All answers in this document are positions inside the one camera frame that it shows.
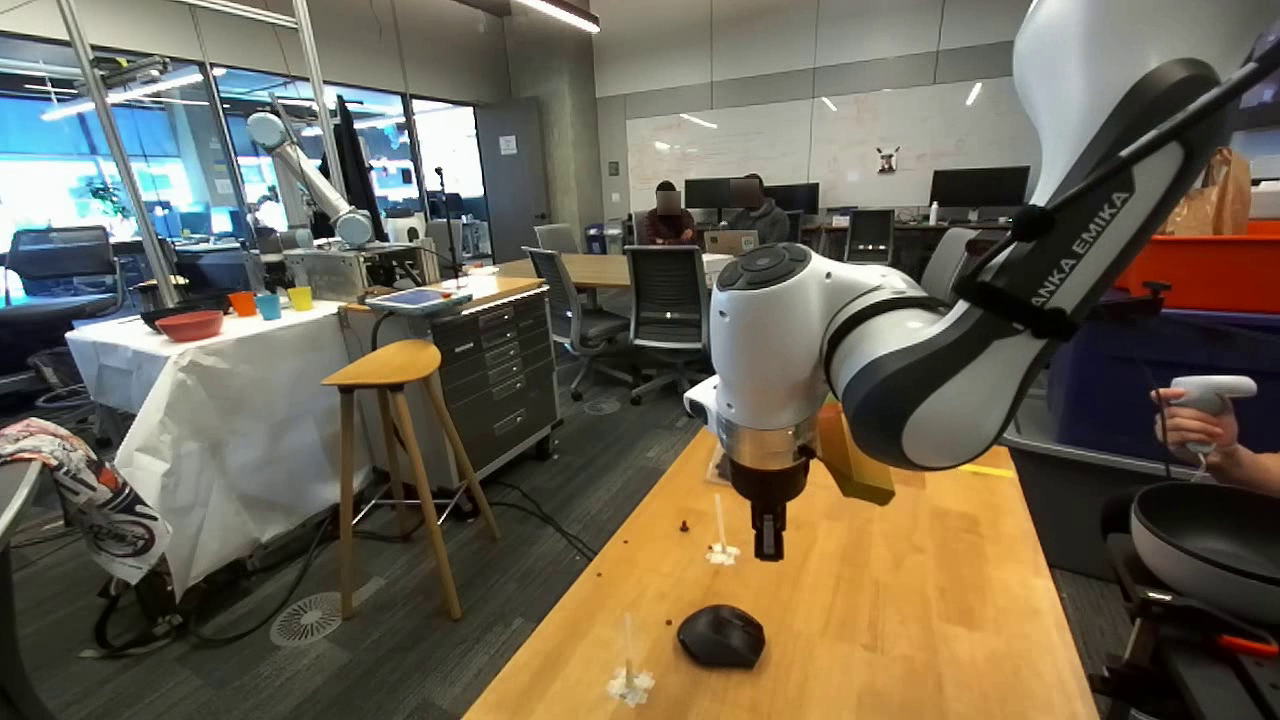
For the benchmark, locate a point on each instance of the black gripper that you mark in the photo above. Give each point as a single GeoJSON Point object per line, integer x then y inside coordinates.
{"type": "Point", "coordinates": [768, 483]}

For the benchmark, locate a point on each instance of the black computer mouse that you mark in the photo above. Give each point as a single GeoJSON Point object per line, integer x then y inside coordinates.
{"type": "Point", "coordinates": [723, 636]}

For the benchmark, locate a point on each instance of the white handheld controller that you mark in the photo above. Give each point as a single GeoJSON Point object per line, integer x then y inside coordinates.
{"type": "Point", "coordinates": [1214, 390]}

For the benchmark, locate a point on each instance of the silver background robot arm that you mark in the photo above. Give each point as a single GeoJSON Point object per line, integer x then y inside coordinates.
{"type": "Point", "coordinates": [312, 185]}

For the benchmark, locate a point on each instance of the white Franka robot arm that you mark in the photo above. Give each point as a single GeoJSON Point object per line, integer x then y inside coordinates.
{"type": "Point", "coordinates": [932, 362]}

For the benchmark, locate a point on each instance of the operator forearm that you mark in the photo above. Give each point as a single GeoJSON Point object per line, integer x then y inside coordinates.
{"type": "Point", "coordinates": [1259, 465]}

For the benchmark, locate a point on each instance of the operator hand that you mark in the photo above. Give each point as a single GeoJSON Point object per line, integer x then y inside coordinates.
{"type": "Point", "coordinates": [1183, 429]}

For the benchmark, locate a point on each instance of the grey office chair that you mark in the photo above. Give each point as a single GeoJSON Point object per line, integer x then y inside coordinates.
{"type": "Point", "coordinates": [664, 303]}
{"type": "Point", "coordinates": [560, 303]}

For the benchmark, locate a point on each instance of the grey drawer cabinet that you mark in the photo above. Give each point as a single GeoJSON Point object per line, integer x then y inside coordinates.
{"type": "Point", "coordinates": [502, 374]}

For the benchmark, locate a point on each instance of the light wooden table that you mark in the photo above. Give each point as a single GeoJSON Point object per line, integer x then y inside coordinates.
{"type": "Point", "coordinates": [603, 267]}

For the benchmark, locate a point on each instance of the person in dark shirt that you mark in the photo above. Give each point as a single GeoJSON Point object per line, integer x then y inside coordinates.
{"type": "Point", "coordinates": [758, 215]}

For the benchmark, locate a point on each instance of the person in red shirt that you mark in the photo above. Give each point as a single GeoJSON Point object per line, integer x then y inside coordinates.
{"type": "Point", "coordinates": [668, 221]}

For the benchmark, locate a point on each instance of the wide black monitor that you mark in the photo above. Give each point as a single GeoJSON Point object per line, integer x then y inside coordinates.
{"type": "Point", "coordinates": [981, 191]}

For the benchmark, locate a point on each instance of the dark blue storage bin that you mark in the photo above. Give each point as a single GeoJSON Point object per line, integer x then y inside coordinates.
{"type": "Point", "coordinates": [1147, 384]}

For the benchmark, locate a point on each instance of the wooden stool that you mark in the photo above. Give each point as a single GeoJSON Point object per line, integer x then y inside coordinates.
{"type": "Point", "coordinates": [384, 362]}

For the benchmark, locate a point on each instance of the black round pan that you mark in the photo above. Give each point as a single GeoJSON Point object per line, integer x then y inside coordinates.
{"type": "Point", "coordinates": [1203, 546]}

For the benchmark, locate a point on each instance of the orange storage bin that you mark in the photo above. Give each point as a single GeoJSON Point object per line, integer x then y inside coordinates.
{"type": "Point", "coordinates": [1203, 274]}

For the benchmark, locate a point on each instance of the yellow cup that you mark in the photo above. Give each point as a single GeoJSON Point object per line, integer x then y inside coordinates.
{"type": "Point", "coordinates": [302, 299]}

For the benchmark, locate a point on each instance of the blue cup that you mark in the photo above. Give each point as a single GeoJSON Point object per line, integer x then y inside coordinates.
{"type": "Point", "coordinates": [271, 307]}

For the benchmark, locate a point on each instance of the brown paper bag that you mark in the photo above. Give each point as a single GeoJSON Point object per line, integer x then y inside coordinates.
{"type": "Point", "coordinates": [1211, 200]}

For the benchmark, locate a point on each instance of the white draped table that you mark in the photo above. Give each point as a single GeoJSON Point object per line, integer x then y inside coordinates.
{"type": "Point", "coordinates": [225, 424]}

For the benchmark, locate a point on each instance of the orange cup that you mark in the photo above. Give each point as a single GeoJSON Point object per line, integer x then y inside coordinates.
{"type": "Point", "coordinates": [243, 303]}

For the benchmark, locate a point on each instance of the red bowl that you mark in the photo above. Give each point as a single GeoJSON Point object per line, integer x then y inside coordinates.
{"type": "Point", "coordinates": [189, 324]}

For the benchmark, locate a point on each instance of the floral cloth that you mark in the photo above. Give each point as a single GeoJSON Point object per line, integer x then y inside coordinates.
{"type": "Point", "coordinates": [81, 495]}

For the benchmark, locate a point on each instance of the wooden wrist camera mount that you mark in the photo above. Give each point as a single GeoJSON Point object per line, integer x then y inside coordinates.
{"type": "Point", "coordinates": [855, 461]}

